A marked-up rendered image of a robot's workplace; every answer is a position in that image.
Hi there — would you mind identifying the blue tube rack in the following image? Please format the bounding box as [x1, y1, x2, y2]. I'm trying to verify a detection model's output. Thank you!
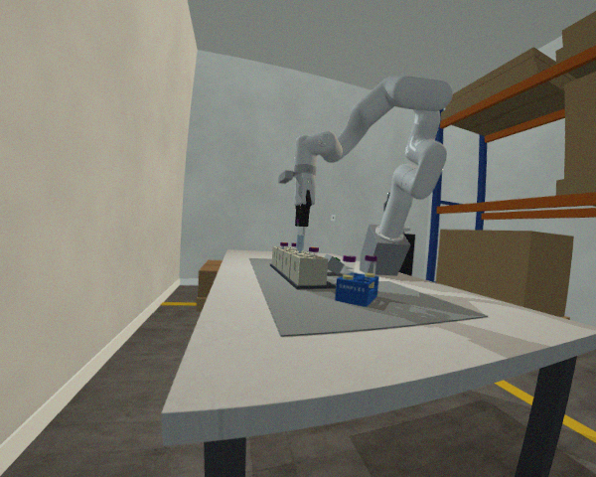
[335, 273, 379, 307]

